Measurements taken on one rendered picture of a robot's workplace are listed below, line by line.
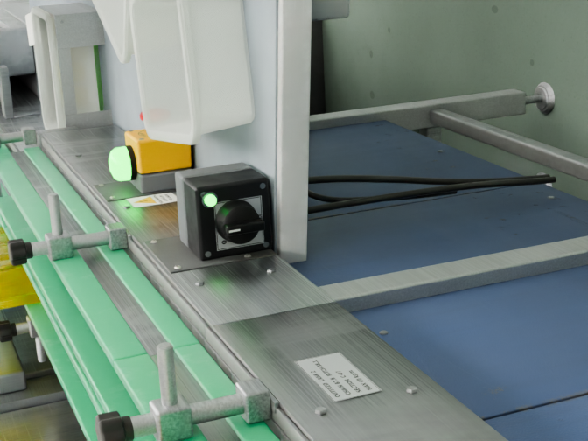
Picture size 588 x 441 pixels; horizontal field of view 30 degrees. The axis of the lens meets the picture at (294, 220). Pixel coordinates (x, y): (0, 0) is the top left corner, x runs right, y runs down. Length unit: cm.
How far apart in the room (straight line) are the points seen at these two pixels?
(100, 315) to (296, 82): 30
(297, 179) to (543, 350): 33
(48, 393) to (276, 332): 70
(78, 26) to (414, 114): 58
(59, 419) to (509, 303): 72
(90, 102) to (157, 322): 88
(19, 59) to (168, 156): 131
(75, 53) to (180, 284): 84
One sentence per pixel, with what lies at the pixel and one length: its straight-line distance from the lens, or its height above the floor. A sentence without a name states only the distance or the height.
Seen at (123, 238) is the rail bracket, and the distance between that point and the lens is 125.
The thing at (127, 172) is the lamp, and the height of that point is 84.
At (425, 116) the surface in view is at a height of 25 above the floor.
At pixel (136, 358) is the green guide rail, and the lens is 97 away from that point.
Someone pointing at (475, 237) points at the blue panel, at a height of 52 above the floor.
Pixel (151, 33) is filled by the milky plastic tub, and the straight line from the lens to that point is 134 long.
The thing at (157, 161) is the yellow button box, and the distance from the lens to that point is 140.
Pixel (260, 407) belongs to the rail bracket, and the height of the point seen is 89.
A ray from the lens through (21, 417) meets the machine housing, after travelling 158.
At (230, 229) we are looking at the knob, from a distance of 110.
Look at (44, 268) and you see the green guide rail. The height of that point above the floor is 95.
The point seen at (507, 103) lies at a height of 9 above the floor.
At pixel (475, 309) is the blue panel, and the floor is 63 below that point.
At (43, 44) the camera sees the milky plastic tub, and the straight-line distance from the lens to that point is 201.
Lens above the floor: 113
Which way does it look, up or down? 20 degrees down
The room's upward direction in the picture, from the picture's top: 99 degrees counter-clockwise
